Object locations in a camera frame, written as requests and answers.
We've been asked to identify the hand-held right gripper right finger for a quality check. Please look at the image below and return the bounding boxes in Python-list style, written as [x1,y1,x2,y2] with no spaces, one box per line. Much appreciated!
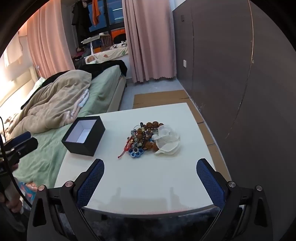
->
[196,158,274,241]

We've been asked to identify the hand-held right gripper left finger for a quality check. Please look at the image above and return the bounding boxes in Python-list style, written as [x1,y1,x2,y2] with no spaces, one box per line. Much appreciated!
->
[26,158,105,241]

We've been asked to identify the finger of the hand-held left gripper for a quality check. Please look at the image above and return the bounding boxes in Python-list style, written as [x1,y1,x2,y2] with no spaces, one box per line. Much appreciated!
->
[5,131,32,147]
[4,137,39,163]

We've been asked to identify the black square box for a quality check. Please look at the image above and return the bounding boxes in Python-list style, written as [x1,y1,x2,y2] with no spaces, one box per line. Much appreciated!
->
[61,115,106,157]

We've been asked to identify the red cord bracelet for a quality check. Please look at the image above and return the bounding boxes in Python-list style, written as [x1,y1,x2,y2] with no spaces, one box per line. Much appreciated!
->
[117,137,134,159]

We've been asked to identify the blue flower ornament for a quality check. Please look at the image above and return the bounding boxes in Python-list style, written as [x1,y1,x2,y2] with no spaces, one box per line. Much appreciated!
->
[129,148,145,160]

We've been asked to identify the white flower hair clip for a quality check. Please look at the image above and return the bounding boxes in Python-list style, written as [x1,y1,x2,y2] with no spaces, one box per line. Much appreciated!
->
[151,124,181,156]

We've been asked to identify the pile of beaded bracelets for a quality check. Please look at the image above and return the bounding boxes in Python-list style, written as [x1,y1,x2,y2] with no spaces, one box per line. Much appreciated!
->
[126,120,165,153]

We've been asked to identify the person's left hand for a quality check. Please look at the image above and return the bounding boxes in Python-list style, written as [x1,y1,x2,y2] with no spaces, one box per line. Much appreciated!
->
[4,196,23,214]

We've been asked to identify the colourful patterned cloth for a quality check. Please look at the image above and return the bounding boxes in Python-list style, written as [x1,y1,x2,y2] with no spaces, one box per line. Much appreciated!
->
[18,181,38,209]

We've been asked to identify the beige blanket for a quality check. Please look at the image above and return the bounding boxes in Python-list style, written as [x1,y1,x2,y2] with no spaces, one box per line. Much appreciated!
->
[5,70,92,140]

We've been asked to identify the pink and white striped cloth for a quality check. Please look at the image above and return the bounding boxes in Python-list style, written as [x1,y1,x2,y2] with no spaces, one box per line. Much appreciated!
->
[67,89,90,121]

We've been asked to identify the bed with green sheet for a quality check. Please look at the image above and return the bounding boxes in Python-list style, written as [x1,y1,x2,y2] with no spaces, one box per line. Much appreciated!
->
[0,65,127,193]

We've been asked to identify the flat brown cardboard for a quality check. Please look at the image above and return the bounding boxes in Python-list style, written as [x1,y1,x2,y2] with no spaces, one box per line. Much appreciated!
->
[132,90,217,146]

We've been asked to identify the pink curtain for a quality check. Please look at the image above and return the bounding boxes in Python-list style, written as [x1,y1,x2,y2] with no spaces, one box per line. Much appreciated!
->
[26,0,77,80]
[122,0,177,83]

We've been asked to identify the black clothing on bed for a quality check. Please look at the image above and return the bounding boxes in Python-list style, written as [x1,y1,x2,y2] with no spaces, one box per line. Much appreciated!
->
[73,60,128,75]

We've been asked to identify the white patterned bedding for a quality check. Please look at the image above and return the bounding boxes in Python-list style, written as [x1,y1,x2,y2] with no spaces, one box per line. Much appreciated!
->
[85,42,129,65]

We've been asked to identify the white folding table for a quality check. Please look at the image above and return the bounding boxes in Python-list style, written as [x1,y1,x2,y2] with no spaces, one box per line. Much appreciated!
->
[81,34,112,54]

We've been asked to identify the black hanging clothes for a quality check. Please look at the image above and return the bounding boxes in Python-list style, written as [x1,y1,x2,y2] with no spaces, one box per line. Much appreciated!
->
[71,2,91,40]

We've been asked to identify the orange hanging cloth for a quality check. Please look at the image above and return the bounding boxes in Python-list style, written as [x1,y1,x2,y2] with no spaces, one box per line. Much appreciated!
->
[92,0,100,26]

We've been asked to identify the black cable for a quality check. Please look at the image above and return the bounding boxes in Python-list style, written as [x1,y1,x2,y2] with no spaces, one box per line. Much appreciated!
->
[0,116,33,209]

